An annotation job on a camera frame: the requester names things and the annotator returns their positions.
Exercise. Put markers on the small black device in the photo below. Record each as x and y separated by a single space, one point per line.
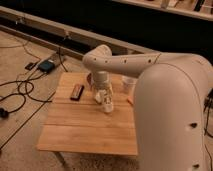
30 66

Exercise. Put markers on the black power adapter box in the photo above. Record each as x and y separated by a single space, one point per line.
46 66

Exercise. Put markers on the black harmonica bar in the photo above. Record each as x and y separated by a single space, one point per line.
77 92

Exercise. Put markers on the red bowl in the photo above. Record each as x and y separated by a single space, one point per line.
89 80

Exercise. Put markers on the small clear plastic bottle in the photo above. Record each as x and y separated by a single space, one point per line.
107 102

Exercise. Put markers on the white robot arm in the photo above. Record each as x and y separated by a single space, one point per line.
168 105

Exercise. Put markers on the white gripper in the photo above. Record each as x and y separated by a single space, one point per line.
101 81

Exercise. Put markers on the orange carrot toy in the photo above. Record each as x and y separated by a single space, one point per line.
130 100

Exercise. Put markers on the clear plastic cup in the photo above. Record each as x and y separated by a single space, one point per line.
128 84

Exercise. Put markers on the wooden table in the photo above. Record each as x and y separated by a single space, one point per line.
81 126

